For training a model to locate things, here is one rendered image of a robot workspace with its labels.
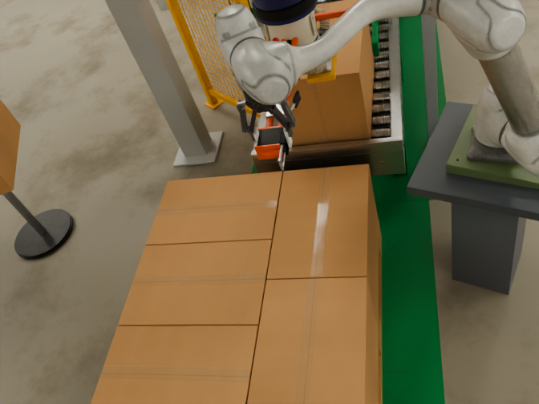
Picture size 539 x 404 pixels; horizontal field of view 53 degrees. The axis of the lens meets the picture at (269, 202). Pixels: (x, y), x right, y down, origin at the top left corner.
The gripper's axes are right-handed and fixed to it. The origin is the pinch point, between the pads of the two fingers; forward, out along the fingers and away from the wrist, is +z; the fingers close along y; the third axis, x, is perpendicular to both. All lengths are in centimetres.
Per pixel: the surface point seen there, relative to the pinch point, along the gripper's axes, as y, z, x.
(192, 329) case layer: 48, 73, 21
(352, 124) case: -12, 60, -72
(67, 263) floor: 169, 127, -52
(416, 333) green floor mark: -33, 127, -5
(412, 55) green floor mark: -41, 127, -216
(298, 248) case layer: 10, 73, -15
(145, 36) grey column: 99, 34, -134
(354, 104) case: -15, 48, -72
